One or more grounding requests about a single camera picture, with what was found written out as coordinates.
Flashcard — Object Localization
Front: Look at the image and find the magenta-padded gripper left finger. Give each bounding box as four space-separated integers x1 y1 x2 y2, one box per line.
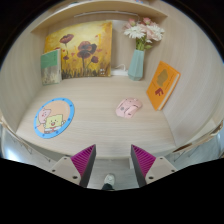
49 143 97 189

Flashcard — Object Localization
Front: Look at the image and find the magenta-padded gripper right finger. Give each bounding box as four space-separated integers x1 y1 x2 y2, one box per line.
130 143 178 188

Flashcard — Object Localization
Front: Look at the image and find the pink computer mouse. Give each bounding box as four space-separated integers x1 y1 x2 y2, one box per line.
115 97 144 120

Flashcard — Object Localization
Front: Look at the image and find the round blue-rimmed cartoon mouse pad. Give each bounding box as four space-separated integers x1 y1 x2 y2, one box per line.
33 97 76 140

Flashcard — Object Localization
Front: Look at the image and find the person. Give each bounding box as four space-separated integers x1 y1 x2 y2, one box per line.
101 172 117 192

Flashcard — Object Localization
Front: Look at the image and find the orange book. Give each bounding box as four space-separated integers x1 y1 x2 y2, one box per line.
145 60 182 112

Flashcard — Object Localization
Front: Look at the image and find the green and beige book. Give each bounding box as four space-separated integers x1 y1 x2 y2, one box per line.
39 48 63 86

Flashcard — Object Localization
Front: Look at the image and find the teal faceted vase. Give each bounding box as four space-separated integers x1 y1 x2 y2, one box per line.
127 48 146 82

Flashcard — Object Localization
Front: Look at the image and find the yellow poppy canvas painting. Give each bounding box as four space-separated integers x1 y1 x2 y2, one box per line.
43 21 114 81

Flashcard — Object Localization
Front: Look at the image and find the pink and white flower bouquet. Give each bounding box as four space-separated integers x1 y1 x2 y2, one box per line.
122 16 166 52

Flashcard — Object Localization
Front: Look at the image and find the white light bar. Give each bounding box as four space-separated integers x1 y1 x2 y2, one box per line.
73 10 140 19

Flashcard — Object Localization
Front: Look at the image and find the light wooden shelf board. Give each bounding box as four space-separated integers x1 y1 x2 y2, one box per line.
30 0 168 35

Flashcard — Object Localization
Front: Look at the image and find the white power strip with cable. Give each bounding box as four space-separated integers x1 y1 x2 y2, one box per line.
110 63 130 77

